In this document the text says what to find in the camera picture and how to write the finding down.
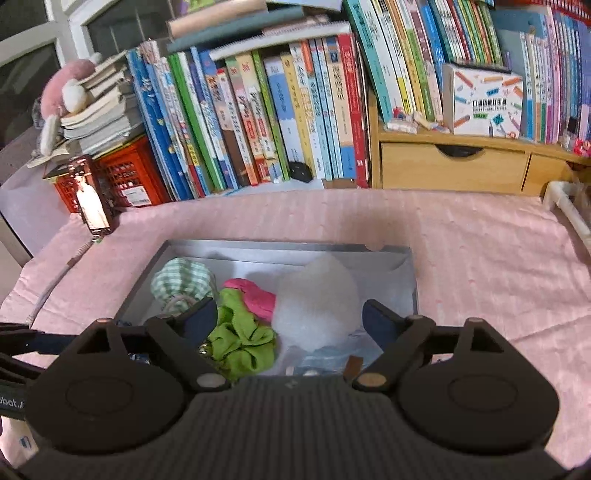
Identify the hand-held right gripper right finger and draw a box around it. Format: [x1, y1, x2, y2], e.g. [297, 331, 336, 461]
[352, 300, 511, 392]

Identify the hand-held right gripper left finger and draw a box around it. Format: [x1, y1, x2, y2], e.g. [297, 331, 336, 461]
[69, 298, 229, 393]

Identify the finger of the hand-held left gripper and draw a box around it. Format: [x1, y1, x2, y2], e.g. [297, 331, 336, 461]
[0, 323, 78, 357]

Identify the green checked scrunchie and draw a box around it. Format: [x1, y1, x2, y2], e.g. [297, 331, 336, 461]
[150, 257, 219, 317]

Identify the green fabric toy with bell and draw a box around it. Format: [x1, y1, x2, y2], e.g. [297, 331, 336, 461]
[199, 288, 279, 378]

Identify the pink fabric piece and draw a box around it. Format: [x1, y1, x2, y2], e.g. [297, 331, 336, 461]
[223, 278, 279, 322]

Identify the white plush toy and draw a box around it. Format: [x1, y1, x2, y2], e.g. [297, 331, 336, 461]
[271, 254, 362, 350]

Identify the grey cardboard box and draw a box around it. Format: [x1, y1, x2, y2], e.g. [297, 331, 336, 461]
[113, 239, 419, 380]

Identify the pink tablecloth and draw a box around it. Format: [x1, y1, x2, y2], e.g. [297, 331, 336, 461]
[0, 187, 591, 472]

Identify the standing photo card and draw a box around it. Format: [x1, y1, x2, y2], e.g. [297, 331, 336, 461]
[68, 156, 114, 237]

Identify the red plastic crate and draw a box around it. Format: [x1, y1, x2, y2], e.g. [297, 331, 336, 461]
[52, 136, 172, 214]

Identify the small black object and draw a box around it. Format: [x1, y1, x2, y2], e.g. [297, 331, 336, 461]
[288, 161, 315, 184]

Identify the wooden drawer organizer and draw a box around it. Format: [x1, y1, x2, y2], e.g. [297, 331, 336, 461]
[368, 88, 591, 198]

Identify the row of tall picture books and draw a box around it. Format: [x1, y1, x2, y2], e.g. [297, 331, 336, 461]
[126, 33, 371, 202]

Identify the white pipe rack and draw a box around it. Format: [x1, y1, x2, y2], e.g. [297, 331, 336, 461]
[542, 180, 591, 257]

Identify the stack of worn paperback books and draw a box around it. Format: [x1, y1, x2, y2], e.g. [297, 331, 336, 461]
[59, 50, 145, 158]

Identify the white pencil print box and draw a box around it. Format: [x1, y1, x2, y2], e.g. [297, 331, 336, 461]
[442, 62, 526, 138]

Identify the pink plush bunny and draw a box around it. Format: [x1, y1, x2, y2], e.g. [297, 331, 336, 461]
[31, 52, 103, 156]

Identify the pile of flat-lying books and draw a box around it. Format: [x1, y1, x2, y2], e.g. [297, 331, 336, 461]
[165, 0, 354, 62]

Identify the row of thin colourful books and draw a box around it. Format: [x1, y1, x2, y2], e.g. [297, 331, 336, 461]
[343, 0, 591, 145]

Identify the grey braided cord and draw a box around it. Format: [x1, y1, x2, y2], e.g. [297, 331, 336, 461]
[25, 237, 96, 325]

